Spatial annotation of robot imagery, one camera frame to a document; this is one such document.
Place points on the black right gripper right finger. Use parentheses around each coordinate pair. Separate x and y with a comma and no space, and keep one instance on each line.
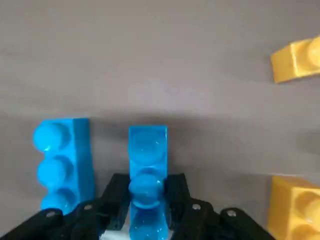
(200,220)

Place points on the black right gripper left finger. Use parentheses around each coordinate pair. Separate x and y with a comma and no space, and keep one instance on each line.
(75,222)

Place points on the blue three-stud block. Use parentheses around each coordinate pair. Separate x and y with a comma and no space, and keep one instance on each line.
(147,150)
(60,162)

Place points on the yellow two-stud block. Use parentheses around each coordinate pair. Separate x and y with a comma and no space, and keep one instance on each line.
(295,62)
(292,212)

